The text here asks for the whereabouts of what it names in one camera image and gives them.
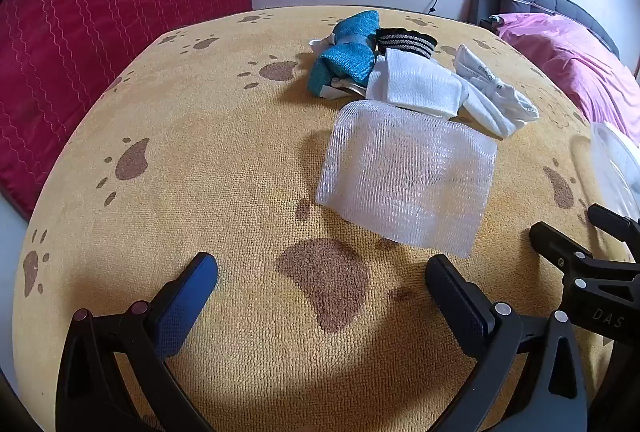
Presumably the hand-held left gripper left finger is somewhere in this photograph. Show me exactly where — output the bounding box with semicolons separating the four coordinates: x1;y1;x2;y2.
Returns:
55;252;219;432

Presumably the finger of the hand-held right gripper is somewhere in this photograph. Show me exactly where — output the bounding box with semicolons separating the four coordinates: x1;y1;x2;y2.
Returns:
587;204;640;258
529;220;640;286

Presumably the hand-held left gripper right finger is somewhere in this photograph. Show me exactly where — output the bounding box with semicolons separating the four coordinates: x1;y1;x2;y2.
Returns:
425;254;588;432

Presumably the clear plastic bowl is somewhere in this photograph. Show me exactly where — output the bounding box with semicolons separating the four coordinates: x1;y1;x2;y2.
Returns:
590;121;640;218

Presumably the white mesh bag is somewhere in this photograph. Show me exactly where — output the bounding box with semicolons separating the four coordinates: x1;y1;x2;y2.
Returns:
315;99;499;259

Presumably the white cloth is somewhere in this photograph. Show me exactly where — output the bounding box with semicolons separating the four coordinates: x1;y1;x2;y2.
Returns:
454;44;540;139

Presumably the white cloth pad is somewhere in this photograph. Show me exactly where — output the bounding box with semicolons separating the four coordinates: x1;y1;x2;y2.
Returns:
366;49;463;119

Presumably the black white striped sock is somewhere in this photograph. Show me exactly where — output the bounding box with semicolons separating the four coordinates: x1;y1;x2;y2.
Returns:
375;28;439;61

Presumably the teal knit cloth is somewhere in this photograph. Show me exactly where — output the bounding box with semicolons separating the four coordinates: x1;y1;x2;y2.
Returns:
307;11;381;97

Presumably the pink duvet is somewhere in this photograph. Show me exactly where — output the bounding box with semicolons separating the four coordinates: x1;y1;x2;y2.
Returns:
492;12;640;148

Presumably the black bedside cabinet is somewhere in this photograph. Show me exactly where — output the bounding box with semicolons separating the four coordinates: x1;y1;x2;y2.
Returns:
472;0;503;30

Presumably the red quilted blanket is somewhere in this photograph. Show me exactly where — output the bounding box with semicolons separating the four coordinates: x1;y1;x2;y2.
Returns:
0;0;253;223

